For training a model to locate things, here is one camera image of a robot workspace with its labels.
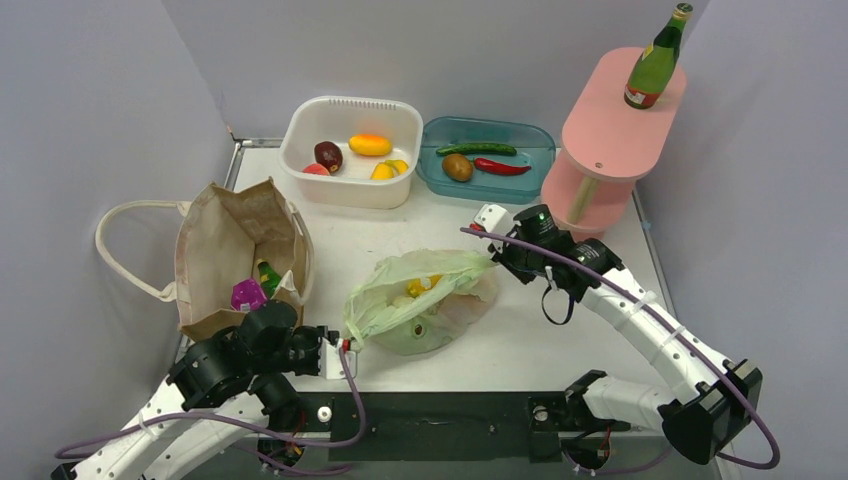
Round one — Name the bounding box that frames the green plastic grocery bag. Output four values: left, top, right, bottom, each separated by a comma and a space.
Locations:
343, 249, 499, 356

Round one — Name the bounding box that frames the pink three-tier shelf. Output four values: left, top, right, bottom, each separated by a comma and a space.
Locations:
540, 47, 687, 240

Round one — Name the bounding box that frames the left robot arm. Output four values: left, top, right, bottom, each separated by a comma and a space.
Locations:
51, 300, 348, 479

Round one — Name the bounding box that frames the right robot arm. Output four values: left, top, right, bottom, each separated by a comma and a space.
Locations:
470, 204, 763, 465

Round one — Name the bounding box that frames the purple snack packet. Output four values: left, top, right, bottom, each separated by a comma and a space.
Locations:
230, 278, 268, 313

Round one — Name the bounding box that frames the small green bottle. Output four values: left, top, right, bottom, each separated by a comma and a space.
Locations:
256, 259, 282, 299

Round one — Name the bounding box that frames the red chili pepper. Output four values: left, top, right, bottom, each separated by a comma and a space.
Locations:
473, 157, 532, 176

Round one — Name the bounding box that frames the yellow banana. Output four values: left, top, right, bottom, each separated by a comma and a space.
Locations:
405, 275, 442, 298

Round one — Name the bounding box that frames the green cucumber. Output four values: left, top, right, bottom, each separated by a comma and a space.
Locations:
435, 142, 518, 157

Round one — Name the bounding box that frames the brown potato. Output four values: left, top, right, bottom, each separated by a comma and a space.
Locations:
442, 153, 475, 183

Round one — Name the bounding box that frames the teal plastic tray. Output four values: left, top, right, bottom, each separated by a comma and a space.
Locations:
416, 116, 557, 204

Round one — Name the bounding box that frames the brown paper tote bag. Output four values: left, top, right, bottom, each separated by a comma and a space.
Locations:
94, 179, 316, 341

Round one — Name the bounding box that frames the pink peach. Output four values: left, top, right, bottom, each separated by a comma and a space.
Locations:
302, 163, 331, 176

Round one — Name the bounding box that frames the yellow orange mango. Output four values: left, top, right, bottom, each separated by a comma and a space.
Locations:
348, 134, 393, 157

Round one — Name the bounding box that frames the dark red fruit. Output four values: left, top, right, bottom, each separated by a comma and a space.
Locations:
313, 141, 344, 174

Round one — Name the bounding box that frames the green glass bottle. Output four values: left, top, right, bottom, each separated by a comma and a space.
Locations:
624, 2, 694, 109

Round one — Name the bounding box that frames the white plastic basin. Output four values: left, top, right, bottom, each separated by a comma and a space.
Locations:
278, 96, 423, 209

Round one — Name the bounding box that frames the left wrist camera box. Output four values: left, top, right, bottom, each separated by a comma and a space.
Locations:
318, 338, 358, 380

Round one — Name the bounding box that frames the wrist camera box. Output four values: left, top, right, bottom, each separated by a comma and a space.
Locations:
469, 204, 515, 235
318, 338, 358, 380

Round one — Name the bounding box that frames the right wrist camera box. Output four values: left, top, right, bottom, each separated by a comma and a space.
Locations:
469, 204, 515, 235

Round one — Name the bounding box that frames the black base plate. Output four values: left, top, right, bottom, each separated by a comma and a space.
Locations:
251, 392, 637, 465

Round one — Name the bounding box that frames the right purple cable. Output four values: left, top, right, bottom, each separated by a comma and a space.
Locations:
460, 226, 782, 471

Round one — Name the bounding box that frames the aluminium table rail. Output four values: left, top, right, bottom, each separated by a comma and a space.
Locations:
224, 138, 283, 190

